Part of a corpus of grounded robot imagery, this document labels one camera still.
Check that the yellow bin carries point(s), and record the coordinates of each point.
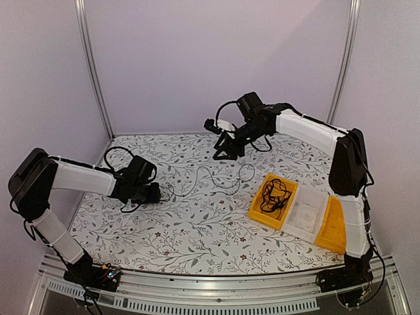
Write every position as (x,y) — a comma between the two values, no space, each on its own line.
(332,233)
(272,201)

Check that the yellow bin far right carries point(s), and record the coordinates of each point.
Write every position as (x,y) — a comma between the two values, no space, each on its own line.
(332,233)

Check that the translucent white bin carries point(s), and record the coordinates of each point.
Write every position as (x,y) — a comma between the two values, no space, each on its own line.
(306,214)

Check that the aluminium frame post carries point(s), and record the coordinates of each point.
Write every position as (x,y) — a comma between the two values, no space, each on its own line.
(87,47)
(350,36)

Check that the floral patterned table cloth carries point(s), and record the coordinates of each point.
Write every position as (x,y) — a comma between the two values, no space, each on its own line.
(201,226)

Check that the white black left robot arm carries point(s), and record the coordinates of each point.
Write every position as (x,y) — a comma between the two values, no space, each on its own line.
(42,177)

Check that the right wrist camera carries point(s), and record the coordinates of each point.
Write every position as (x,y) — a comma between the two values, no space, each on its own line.
(219,126)

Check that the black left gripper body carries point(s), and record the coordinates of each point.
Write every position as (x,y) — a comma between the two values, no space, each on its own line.
(153,197)

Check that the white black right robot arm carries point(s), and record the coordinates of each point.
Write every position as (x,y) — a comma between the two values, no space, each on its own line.
(349,175)

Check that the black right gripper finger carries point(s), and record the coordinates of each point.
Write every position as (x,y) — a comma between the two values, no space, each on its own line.
(222,145)
(219,156)

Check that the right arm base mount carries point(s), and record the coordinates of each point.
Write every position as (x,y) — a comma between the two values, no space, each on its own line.
(336,279)

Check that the aluminium front rail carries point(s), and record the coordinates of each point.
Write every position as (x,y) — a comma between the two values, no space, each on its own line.
(152,293)

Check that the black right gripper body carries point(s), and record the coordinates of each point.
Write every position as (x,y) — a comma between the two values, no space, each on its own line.
(233,147)

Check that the right aluminium frame post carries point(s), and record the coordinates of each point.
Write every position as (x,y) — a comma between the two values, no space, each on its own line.
(350,36)

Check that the yellow bin nearest centre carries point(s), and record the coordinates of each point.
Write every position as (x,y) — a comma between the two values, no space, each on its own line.
(272,201)

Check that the left aluminium frame post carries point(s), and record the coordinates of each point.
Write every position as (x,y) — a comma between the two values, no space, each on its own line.
(87,47)

